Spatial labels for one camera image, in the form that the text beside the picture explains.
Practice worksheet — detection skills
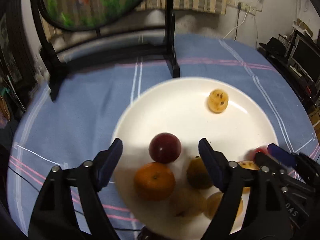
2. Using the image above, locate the red cherry tomato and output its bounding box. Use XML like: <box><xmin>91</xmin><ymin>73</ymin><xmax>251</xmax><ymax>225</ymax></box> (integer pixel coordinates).
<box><xmin>252</xmin><ymin>147</ymin><xmax>268</xmax><ymax>159</ymax></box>

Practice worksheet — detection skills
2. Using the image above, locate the yellow potato-like fruit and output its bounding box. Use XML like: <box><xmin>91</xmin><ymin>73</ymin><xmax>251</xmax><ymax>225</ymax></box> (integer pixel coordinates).
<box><xmin>169</xmin><ymin>188</ymin><xmax>207</xmax><ymax>218</ymax></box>

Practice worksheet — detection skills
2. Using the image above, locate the tan spotted fruit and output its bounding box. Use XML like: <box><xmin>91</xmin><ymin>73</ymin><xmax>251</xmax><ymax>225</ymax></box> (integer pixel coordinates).
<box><xmin>238</xmin><ymin>160</ymin><xmax>259</xmax><ymax>194</ymax></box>

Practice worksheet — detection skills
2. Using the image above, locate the pale oval fruit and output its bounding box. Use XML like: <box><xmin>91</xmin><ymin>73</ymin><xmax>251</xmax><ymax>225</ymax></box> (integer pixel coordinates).
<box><xmin>204</xmin><ymin>191</ymin><xmax>244</xmax><ymax>220</ymax></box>

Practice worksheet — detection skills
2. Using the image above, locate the brown round fruit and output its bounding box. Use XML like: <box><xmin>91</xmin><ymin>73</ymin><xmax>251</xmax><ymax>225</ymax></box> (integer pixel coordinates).
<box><xmin>187</xmin><ymin>156</ymin><xmax>214</xmax><ymax>190</ymax></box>

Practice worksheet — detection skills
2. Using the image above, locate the yellow spotted small fruit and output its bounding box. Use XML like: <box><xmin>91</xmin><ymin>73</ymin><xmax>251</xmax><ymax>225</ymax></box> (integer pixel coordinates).
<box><xmin>207</xmin><ymin>89</ymin><xmax>229</xmax><ymax>113</ymax></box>

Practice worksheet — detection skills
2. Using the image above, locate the white round plate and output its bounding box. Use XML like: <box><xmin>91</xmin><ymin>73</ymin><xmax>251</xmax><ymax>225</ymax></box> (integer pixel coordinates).
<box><xmin>113</xmin><ymin>77</ymin><xmax>278</xmax><ymax>239</ymax></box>

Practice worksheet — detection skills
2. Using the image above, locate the blue striped tablecloth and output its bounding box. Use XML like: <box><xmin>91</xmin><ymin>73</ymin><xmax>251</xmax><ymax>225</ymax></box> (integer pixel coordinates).
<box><xmin>7</xmin><ymin>35</ymin><xmax>319</xmax><ymax>233</ymax></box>

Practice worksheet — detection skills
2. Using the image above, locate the orange tangerine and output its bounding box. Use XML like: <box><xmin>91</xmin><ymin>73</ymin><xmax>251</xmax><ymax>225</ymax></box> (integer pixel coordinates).
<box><xmin>133</xmin><ymin>163</ymin><xmax>176</xmax><ymax>201</ymax></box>

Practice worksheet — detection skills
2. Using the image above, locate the dark red plum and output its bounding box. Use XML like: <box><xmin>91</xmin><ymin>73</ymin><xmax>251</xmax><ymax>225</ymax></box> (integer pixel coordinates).
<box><xmin>149</xmin><ymin>133</ymin><xmax>182</xmax><ymax>164</ymax></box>

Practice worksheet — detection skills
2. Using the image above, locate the black cluttered shelf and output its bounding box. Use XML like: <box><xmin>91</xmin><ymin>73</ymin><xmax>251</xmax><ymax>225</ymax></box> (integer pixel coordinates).
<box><xmin>258</xmin><ymin>30</ymin><xmax>319</xmax><ymax>107</ymax></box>

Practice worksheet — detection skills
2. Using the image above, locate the round goldfish screen ornament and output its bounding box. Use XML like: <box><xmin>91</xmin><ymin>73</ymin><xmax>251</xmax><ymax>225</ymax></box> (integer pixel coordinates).
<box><xmin>30</xmin><ymin>0</ymin><xmax>180</xmax><ymax>101</ymax></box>

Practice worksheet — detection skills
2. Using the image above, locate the wall power strip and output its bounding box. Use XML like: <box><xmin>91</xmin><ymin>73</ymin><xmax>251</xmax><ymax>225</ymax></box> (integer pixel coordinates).
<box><xmin>227</xmin><ymin>0</ymin><xmax>257</xmax><ymax>16</ymax></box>

